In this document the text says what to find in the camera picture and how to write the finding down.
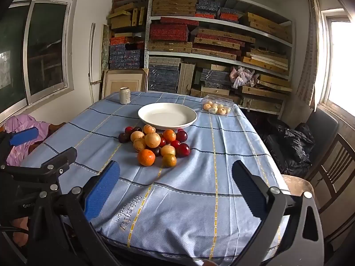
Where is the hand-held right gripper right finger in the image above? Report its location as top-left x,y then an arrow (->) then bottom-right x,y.
232,160 -> 325,266

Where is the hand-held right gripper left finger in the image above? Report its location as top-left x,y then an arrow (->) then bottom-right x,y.
28,160 -> 123,266

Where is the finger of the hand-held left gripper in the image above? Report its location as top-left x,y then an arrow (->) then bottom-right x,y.
0,147 -> 78,185
0,127 -> 39,164

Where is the large orange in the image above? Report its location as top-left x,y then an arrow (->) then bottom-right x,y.
137,149 -> 156,167

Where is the large tan pear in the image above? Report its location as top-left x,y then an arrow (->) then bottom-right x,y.
144,132 -> 161,148

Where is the green yellow tangerine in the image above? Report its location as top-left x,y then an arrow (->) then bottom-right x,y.
162,153 -> 177,168

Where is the white plate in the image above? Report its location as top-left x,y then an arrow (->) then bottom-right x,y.
138,102 -> 198,131

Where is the person's left hand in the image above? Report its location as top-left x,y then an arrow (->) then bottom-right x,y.
12,216 -> 30,246

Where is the pink cloth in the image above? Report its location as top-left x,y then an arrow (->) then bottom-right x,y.
5,114 -> 50,167

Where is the round wooden stool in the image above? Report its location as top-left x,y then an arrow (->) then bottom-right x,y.
281,174 -> 315,197

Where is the blue checked tablecloth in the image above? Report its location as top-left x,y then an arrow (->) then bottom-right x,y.
21,91 -> 290,266

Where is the black jacket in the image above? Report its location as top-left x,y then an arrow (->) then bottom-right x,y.
262,122 -> 315,176

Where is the slatted wooden chair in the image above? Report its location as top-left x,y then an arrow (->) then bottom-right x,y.
305,133 -> 355,244

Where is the silver drink can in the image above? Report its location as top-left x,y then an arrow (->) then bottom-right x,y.
119,87 -> 131,105

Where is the sliding window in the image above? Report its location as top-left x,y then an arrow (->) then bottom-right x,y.
0,0 -> 78,117

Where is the cluster of pale peaches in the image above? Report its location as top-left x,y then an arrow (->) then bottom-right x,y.
203,102 -> 231,116

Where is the clear plastic clamshell box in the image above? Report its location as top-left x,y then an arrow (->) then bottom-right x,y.
200,94 -> 236,117

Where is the pile of tan long boxes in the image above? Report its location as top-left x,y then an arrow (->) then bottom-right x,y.
241,73 -> 293,112

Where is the white leaning strip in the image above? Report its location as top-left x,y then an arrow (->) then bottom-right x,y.
88,22 -> 97,104

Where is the dark grey chair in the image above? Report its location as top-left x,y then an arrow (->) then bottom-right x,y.
304,108 -> 339,145

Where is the pink plastic bag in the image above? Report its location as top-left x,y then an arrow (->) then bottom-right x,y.
229,66 -> 259,89

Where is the stack of dark grey boxes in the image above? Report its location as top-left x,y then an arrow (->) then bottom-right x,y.
200,68 -> 232,89

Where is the green patterned panel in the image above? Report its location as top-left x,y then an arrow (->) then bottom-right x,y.
101,24 -> 111,71

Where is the stack of blue patterned boxes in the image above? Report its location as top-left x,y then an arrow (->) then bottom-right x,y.
109,37 -> 145,70

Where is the stack of dark slate boxes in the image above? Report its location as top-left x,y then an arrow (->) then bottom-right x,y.
148,58 -> 181,93

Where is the upright tan woven box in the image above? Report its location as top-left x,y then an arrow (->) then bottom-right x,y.
177,62 -> 196,95

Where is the pile of pale wooden boxes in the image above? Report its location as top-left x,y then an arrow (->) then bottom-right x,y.
241,47 -> 290,73

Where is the white metal shelf rack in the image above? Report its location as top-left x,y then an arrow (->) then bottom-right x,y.
144,0 -> 295,117

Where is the pile of woven flat boxes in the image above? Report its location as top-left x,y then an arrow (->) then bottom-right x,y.
191,28 -> 256,61

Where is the beige curtain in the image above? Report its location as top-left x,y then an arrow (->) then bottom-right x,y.
295,0 -> 329,107

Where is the bright window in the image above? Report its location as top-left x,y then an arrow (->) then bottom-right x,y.
319,8 -> 355,117

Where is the pile of brown yellow boxes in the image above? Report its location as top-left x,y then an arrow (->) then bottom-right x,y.
108,0 -> 152,29

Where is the pile of yellow wooden boxes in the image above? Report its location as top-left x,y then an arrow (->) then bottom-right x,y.
239,12 -> 292,39

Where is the stack of red patterned boxes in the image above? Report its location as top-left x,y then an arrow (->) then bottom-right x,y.
150,17 -> 199,43

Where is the row of blue red boxes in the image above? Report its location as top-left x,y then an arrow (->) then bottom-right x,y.
195,0 -> 240,23

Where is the stack of tan woven boxes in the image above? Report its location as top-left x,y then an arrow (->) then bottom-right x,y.
152,0 -> 199,17

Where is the black cable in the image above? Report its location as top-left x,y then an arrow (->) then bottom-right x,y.
0,224 -> 30,235

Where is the beige picture frame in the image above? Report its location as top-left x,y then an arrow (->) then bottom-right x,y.
101,68 -> 149,100

